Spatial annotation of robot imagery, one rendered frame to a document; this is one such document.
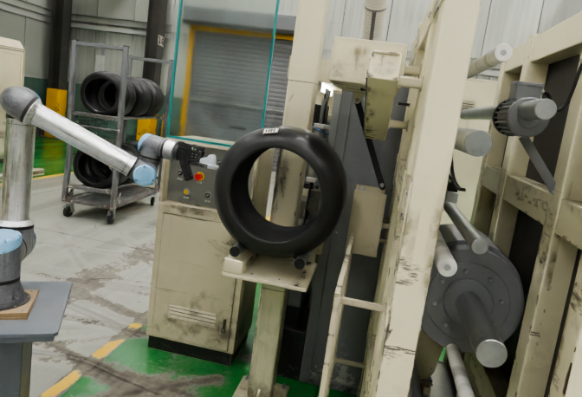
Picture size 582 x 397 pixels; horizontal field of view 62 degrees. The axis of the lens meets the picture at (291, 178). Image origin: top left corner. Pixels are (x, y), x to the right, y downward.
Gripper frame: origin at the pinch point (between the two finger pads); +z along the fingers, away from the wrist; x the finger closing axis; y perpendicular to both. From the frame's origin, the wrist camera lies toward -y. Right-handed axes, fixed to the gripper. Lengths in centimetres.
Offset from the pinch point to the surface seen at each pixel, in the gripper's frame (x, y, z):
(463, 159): 316, 22, 153
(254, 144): -11.3, 16.3, 16.3
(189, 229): 52, -48, -24
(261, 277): -9, -38, 33
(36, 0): 831, 99, -779
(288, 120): 26.2, 27.1, 20.7
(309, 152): -11.2, 19.3, 39.0
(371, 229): 19, -10, 72
